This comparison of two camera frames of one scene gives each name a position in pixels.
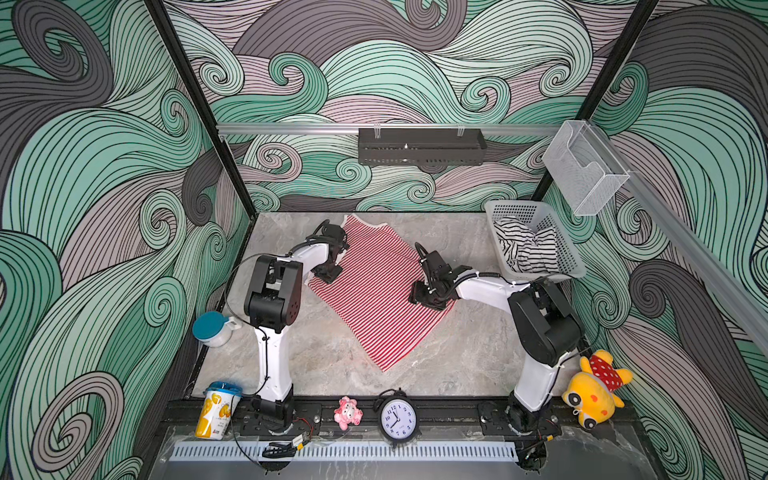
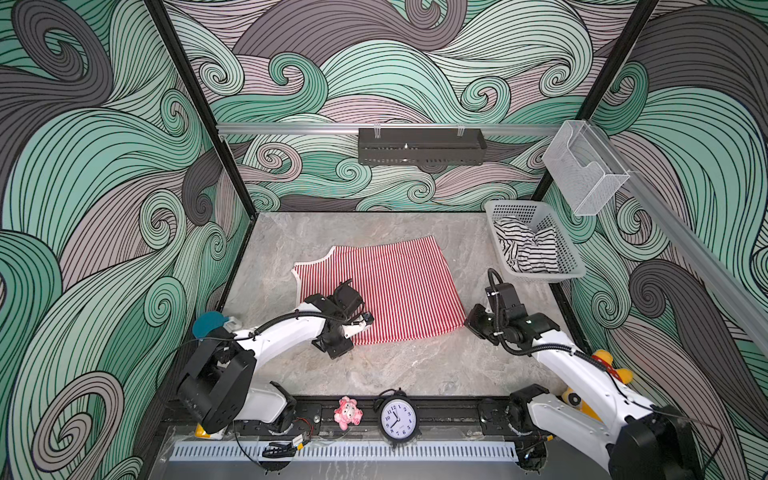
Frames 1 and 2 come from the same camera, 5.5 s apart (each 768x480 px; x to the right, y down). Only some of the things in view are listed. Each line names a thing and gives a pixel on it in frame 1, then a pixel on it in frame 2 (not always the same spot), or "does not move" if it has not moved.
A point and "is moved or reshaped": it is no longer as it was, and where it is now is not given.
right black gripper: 414,294 to 472,319
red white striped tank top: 370,300 is moved or reshaped
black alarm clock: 398,416 does not move
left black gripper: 330,277 to 336,351
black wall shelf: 420,146 does not move
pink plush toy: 347,413 does not move
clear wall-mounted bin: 583,167 does not move
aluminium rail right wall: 740,295 does not move
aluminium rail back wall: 388,126 does not move
